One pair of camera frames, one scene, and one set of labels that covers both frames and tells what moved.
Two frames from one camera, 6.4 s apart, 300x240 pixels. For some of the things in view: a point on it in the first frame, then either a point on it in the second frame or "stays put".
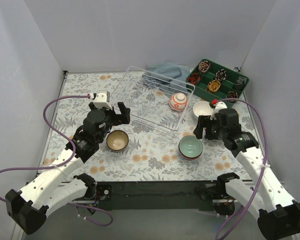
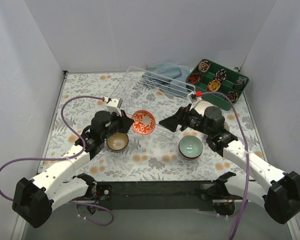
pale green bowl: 190,147 stays put
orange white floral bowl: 178,101 -> 144,122
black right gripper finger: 201,123 -> 171,122
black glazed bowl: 117,140 stays put
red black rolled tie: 194,78 stays put
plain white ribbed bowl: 202,108 stays put
